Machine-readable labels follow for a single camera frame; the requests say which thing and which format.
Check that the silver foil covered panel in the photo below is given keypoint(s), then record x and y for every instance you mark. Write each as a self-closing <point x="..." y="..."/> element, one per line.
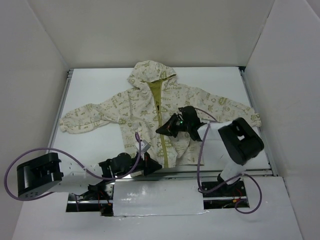
<point x="157" y="198"/>

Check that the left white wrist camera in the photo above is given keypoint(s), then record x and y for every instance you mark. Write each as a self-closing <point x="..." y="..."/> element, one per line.
<point x="143" y="147"/>

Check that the left aluminium frame rail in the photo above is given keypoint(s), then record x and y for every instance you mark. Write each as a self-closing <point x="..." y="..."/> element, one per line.
<point x="60" y="108"/>

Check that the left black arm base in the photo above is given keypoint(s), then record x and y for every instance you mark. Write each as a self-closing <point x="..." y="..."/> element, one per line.
<point x="99" y="191"/>

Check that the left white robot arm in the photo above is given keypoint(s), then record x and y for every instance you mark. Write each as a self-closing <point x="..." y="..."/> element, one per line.
<point x="37" y="176"/>

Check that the aluminium front rail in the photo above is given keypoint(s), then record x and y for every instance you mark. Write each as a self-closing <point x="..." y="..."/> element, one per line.
<point x="164" y="176"/>

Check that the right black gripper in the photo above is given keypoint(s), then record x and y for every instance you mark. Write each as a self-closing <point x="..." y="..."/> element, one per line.
<point x="173" y="124"/>

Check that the cream jacket with green print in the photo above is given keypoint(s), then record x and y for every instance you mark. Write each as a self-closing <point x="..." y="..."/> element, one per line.
<point x="154" y="96"/>

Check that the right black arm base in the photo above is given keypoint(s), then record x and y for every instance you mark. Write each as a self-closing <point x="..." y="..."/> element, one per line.
<point x="236" y="189"/>

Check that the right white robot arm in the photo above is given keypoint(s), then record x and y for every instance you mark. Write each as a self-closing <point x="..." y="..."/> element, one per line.
<point x="240" y="141"/>

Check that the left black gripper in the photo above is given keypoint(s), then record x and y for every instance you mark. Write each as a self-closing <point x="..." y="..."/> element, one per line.
<point x="144" y="163"/>

